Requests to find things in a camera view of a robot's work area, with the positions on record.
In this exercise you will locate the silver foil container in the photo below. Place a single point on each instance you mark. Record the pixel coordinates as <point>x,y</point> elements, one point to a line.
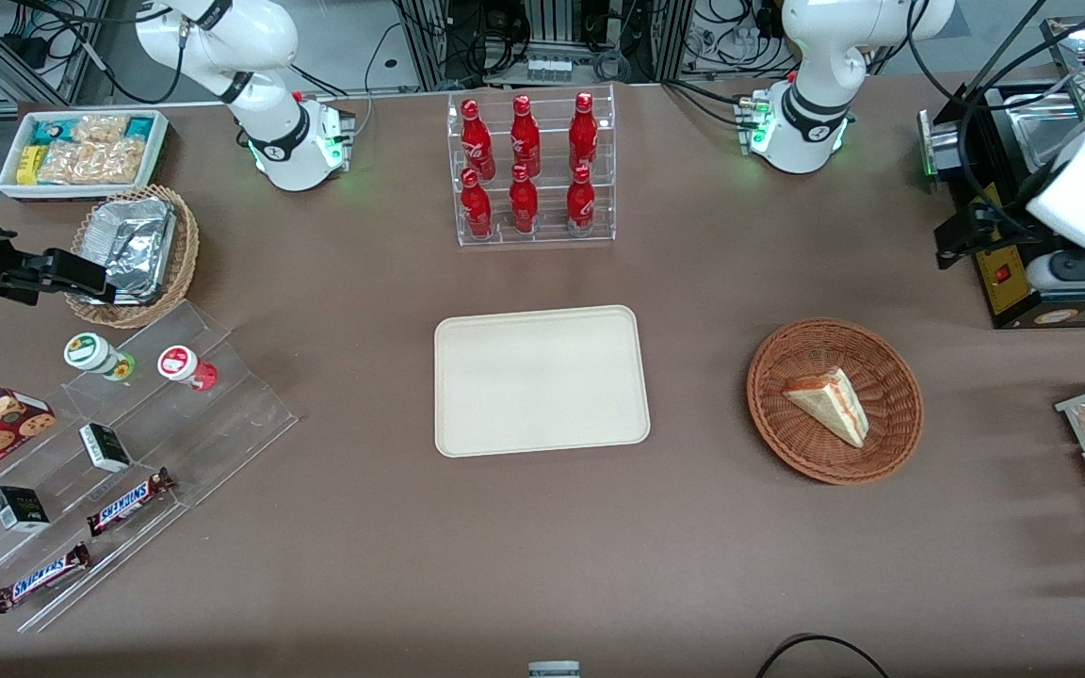
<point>133,245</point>

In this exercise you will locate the clear acrylic bottle rack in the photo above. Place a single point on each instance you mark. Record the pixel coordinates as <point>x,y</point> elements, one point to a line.
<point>552,237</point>

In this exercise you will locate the aluminium equipment frame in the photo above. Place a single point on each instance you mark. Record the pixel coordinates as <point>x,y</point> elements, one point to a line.
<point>542,28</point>

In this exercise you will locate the green lid yogurt cup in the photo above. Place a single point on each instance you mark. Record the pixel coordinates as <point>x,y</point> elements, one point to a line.
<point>90,353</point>

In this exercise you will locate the steel warmer pan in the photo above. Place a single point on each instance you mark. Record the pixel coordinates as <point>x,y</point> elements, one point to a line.
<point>1042,122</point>

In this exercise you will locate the brown round wicker basket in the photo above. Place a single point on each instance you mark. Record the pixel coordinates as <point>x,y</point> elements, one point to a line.
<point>787,433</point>

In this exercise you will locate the clear acrylic tiered stand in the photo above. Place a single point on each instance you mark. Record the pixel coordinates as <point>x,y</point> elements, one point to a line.
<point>222,424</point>

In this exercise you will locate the grey metal side frame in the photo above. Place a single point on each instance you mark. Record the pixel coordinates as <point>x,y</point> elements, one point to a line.
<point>43,66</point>

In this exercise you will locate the small black white box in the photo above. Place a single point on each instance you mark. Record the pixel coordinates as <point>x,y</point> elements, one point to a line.
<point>20,508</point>
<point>105,447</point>

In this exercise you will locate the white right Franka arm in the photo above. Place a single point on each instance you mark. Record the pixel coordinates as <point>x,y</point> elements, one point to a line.
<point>288,141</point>

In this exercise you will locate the beige plastic serving tray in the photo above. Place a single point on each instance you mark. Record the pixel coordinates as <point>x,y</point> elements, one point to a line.
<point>542,381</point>

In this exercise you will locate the small grey device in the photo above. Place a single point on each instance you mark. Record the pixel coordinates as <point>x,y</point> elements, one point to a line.
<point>554,669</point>

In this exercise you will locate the white power strip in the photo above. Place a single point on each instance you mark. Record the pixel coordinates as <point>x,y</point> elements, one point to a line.
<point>547,68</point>

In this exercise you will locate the red lid yogurt cup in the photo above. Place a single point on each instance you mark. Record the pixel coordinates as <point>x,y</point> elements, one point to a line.
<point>180,364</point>

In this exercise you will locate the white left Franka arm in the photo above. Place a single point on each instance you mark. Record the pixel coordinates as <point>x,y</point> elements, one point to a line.
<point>816,122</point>

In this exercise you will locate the Snickers chocolate bar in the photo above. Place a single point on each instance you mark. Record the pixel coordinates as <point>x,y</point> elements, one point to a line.
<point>128,502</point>
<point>41,576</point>

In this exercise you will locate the black food warmer cabinet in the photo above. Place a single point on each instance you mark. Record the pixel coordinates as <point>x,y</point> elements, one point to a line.
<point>1004,292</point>

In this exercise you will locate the yellow snack packet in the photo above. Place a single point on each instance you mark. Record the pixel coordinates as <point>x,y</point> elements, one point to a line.
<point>28,165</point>

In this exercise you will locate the small clear cracker bag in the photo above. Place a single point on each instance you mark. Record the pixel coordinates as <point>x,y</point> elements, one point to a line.
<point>100,128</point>

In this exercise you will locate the white rectangular snack bin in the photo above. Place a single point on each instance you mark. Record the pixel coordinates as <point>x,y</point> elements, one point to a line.
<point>158,141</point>

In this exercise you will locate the triangular sandwich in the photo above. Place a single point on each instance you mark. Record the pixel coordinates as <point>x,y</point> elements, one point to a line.
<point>830,405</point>

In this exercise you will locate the teal snack packet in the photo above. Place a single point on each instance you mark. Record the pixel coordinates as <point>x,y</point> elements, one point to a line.
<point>139,127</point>
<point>51,132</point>

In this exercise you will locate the large clear cracker bag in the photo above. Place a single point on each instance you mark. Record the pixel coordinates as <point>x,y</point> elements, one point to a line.
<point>95,162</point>

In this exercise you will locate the light oval wicker basket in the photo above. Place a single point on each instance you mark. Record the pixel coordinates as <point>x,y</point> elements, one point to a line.
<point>186,254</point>

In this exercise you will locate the red cola bottle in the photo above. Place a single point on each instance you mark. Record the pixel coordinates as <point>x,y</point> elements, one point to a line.
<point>477,141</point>
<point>476,207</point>
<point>524,202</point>
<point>580,202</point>
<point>525,137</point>
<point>583,132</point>

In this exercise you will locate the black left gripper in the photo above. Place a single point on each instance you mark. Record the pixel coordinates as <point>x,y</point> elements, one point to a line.
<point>995,224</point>

